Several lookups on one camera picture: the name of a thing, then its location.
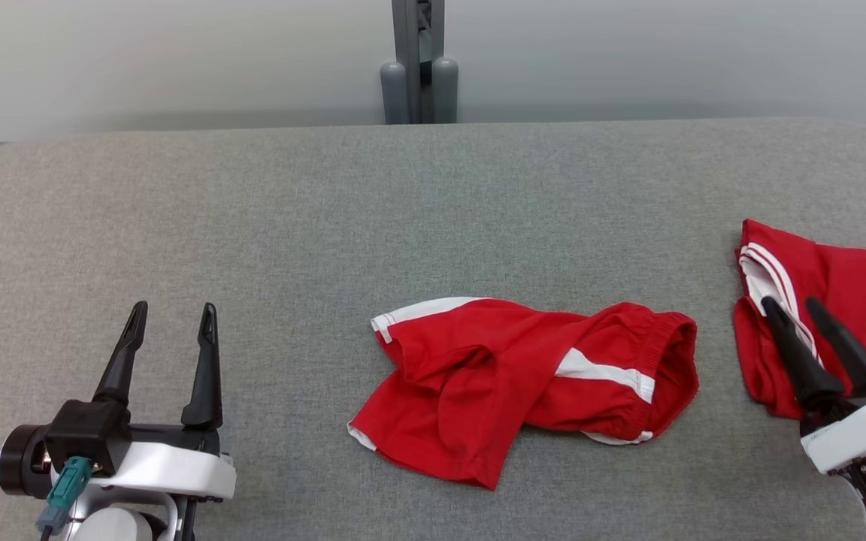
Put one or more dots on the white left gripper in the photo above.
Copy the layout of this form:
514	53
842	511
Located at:
162	469

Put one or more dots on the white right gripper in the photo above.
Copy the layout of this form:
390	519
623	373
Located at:
861	432

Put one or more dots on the red basketball jersey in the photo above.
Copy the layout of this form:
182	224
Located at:
854	300

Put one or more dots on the red shorts with white stripes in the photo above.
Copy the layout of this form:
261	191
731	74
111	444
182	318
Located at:
478	376

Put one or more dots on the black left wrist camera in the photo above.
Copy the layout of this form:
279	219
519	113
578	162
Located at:
87	436

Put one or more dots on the grey metal post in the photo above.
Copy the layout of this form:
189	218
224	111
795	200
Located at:
407	30

